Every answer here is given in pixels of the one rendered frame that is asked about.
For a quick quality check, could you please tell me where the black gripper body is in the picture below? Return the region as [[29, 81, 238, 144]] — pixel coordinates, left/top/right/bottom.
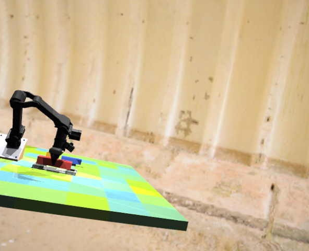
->
[[49, 136, 66, 155]]

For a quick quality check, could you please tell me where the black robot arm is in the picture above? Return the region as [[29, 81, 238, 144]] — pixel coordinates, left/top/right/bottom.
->
[[5, 90, 82, 152]]

